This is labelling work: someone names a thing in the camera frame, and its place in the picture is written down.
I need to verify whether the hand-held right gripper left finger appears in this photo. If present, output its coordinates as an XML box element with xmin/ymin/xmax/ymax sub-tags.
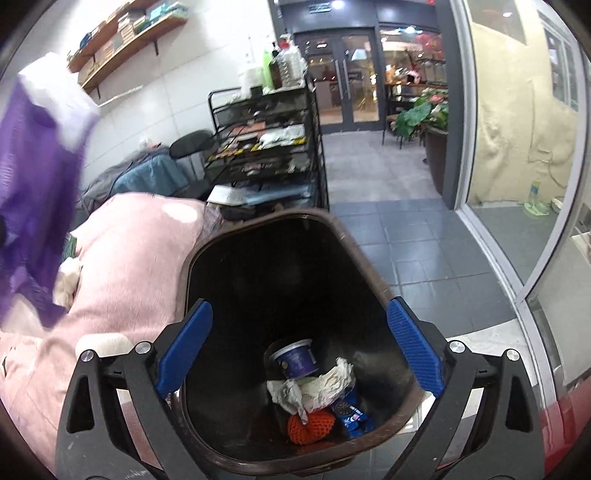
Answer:
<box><xmin>55</xmin><ymin>299</ymin><xmax>214</xmax><ymax>480</ymax></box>

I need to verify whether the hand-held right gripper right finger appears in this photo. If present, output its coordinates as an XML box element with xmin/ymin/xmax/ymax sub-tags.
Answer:
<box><xmin>383</xmin><ymin>298</ymin><xmax>541</xmax><ymax>480</ymax></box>

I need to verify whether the white paper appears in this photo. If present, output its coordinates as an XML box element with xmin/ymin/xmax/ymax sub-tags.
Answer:
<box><xmin>300</xmin><ymin>357</ymin><xmax>356</xmax><ymax>411</ymax></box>

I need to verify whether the blue snack wrapper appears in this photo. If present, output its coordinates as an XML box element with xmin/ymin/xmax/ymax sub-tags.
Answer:
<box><xmin>330</xmin><ymin>385</ymin><xmax>375</xmax><ymax>439</ymax></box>

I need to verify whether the striped paper wrapper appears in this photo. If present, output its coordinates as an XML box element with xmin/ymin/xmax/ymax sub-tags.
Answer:
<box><xmin>267</xmin><ymin>377</ymin><xmax>309</xmax><ymax>423</ymax></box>

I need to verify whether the white and purple yogurt cup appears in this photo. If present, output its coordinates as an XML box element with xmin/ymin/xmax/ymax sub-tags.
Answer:
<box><xmin>269</xmin><ymin>338</ymin><xmax>319</xmax><ymax>379</ymax></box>

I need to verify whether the dark brown trash bin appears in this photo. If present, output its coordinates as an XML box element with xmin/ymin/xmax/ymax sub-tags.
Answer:
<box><xmin>178</xmin><ymin>208</ymin><xmax>437</xmax><ymax>476</ymax></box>

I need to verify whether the white tissue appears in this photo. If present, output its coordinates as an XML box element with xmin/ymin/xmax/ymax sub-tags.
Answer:
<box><xmin>53</xmin><ymin>258</ymin><xmax>84</xmax><ymax>308</ymax></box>

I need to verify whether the orange crocheted strawberry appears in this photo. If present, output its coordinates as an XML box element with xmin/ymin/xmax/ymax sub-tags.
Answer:
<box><xmin>287</xmin><ymin>411</ymin><xmax>337</xmax><ymax>446</ymax></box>

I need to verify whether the purple plastic bag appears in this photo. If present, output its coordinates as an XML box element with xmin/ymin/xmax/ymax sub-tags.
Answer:
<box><xmin>0</xmin><ymin>52</ymin><xmax>101</xmax><ymax>328</ymax></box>

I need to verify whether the pink polka dot blanket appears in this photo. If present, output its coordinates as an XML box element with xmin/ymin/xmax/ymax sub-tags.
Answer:
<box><xmin>0</xmin><ymin>191</ymin><xmax>222</xmax><ymax>467</ymax></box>

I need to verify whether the dark plant pot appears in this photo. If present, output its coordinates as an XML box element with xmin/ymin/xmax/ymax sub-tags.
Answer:
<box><xmin>424</xmin><ymin>127</ymin><xmax>450</xmax><ymax>195</ymax></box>

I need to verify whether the grey blanket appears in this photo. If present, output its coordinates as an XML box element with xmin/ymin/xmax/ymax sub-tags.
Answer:
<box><xmin>81</xmin><ymin>145</ymin><xmax>171</xmax><ymax>204</ymax></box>

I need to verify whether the green plastic bottle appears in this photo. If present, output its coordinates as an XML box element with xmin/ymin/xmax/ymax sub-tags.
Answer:
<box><xmin>526</xmin><ymin>178</ymin><xmax>550</xmax><ymax>215</ymax></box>

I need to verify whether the black mesh cart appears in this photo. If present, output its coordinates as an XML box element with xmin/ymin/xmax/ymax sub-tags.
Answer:
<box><xmin>203</xmin><ymin>71</ymin><xmax>329</xmax><ymax>217</ymax></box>

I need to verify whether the black stool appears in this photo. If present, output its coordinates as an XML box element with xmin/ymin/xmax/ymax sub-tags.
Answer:
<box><xmin>168</xmin><ymin>129</ymin><xmax>215</xmax><ymax>199</ymax></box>

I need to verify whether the aluminium framed glass partition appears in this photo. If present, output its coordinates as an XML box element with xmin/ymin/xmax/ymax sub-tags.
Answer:
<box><xmin>450</xmin><ymin>0</ymin><xmax>591</xmax><ymax>398</ymax></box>

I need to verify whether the green leafy plant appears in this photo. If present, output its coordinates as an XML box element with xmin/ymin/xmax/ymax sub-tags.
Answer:
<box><xmin>394</xmin><ymin>90</ymin><xmax>450</xmax><ymax>139</ymax></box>

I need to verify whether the glass double door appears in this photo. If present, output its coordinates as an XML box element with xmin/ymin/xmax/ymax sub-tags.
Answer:
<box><xmin>295</xmin><ymin>28</ymin><xmax>386</xmax><ymax>134</ymax></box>

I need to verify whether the white lotion bottle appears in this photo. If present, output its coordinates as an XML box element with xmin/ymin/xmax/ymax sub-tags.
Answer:
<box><xmin>239</xmin><ymin>65</ymin><xmax>264</xmax><ymax>95</ymax></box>

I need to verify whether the clear pump bottle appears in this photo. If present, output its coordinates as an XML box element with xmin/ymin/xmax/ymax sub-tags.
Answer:
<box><xmin>277</xmin><ymin>37</ymin><xmax>306</xmax><ymax>88</ymax></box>

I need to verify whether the wooden wall shelf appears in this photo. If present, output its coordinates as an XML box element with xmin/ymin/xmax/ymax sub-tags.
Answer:
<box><xmin>78</xmin><ymin>14</ymin><xmax>188</xmax><ymax>100</ymax></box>
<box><xmin>67</xmin><ymin>0</ymin><xmax>162</xmax><ymax>72</ymax></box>

